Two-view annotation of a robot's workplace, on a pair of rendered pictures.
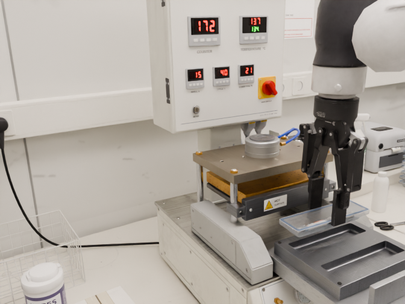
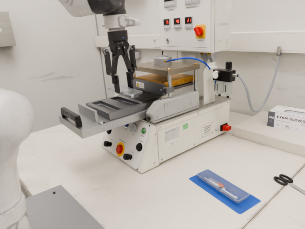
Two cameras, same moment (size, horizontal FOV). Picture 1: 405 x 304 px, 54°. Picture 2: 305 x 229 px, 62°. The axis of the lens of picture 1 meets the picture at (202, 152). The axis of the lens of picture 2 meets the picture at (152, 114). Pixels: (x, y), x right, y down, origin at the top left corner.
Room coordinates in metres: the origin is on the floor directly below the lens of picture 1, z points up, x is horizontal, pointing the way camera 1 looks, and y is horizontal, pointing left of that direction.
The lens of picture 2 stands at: (0.65, -1.24, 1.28)
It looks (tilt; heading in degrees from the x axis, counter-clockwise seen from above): 19 degrees down; 81
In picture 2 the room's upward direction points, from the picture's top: 4 degrees counter-clockwise
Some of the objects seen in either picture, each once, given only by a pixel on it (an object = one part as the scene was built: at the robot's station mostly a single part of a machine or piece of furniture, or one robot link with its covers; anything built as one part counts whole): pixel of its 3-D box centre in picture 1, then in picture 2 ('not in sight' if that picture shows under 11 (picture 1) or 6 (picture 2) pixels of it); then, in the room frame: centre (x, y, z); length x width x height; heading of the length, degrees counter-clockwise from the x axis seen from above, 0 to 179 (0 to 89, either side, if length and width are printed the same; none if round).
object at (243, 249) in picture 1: (227, 237); (135, 94); (0.76, -0.05, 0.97); 0.25 x 0.05 x 0.07; 28
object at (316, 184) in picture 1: (315, 195); (130, 81); (0.72, -0.22, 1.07); 0.03 x 0.01 x 0.07; 118
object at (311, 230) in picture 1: (325, 219); (124, 91); (0.70, -0.23, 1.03); 0.18 x 0.06 x 0.02; 118
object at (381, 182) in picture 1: (380, 191); not in sight; (1.31, -0.63, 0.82); 0.05 x 0.05 x 0.14
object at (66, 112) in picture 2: not in sight; (70, 116); (0.49, -0.35, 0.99); 0.15 x 0.02 x 0.04; 118
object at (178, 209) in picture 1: (252, 219); (170, 102); (0.91, -0.12, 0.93); 0.46 x 0.35 x 0.01; 28
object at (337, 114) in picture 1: (334, 121); (118, 42); (0.69, -0.24, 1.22); 0.08 x 0.08 x 0.09
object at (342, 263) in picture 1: (344, 253); (115, 106); (0.65, -0.26, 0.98); 0.20 x 0.17 x 0.03; 118
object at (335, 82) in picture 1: (337, 78); (123, 22); (0.72, -0.25, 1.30); 0.13 x 0.12 x 0.05; 118
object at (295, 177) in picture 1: (264, 170); (164, 74); (0.89, -0.15, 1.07); 0.22 x 0.17 x 0.10; 118
